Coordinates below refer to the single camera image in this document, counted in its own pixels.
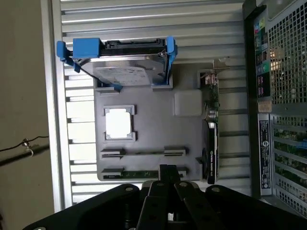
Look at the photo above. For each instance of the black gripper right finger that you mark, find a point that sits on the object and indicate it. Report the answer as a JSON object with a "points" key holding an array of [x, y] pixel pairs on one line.
{"points": [[192, 203]]}

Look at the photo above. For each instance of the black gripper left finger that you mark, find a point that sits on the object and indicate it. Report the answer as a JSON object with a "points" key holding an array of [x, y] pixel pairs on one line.
{"points": [[153, 196]]}

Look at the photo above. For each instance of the green RAM stick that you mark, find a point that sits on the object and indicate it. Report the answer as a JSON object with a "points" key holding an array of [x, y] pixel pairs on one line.
{"points": [[139, 173]]}

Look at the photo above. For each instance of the black graphics card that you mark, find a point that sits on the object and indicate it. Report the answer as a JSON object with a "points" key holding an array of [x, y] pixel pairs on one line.
{"points": [[212, 148]]}

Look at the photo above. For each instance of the grey parts rack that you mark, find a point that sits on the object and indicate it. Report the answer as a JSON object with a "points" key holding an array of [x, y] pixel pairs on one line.
{"points": [[153, 119]]}

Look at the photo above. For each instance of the silver CPU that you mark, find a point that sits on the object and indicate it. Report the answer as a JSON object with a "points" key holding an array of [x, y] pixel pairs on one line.
{"points": [[118, 124]]}

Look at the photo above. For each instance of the white label on case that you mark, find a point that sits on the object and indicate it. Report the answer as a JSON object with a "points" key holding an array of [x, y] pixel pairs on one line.
{"points": [[265, 155]]}

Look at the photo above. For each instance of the white square pad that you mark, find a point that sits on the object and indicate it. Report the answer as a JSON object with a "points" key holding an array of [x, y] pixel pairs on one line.
{"points": [[188, 103]]}

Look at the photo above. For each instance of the black PC case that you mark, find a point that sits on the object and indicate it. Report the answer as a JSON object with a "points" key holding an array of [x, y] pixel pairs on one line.
{"points": [[287, 95]]}

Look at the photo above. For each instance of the hard disk with blue bracket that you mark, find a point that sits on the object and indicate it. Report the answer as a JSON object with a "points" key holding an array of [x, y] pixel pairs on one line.
{"points": [[124, 69]]}

